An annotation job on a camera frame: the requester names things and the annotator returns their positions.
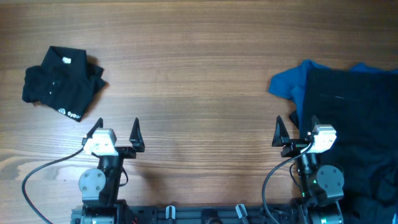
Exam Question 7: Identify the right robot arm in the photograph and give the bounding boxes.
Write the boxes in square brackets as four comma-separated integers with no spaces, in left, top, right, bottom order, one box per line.
[272,116,345,224]

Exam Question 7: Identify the black cable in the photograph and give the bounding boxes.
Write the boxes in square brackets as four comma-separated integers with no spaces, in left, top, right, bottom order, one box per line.
[21,146,86,224]
[261,141,315,224]

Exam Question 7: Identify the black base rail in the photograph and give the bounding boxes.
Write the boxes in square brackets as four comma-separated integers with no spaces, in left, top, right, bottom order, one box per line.
[70,204,296,224]

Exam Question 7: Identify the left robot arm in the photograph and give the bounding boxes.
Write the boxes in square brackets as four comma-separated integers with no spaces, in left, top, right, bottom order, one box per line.
[70,118,145,224]

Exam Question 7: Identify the blue shirt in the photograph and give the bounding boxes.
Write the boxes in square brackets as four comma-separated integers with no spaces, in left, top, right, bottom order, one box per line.
[268,59,398,128]

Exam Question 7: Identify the right black cable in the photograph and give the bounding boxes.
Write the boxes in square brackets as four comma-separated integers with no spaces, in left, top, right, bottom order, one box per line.
[261,141,315,224]

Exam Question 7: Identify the left black cable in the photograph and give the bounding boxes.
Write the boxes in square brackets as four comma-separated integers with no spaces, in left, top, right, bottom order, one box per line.
[21,146,86,224]

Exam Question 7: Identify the black shorts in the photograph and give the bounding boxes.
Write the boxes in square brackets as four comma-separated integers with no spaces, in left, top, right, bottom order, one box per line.
[292,67,397,223]

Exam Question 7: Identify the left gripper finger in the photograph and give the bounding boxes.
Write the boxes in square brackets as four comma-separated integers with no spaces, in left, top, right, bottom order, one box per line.
[129,118,145,152]
[81,118,103,146]

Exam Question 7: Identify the folded black polo shirt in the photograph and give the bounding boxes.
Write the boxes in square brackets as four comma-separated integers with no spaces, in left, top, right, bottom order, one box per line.
[22,46,106,122]

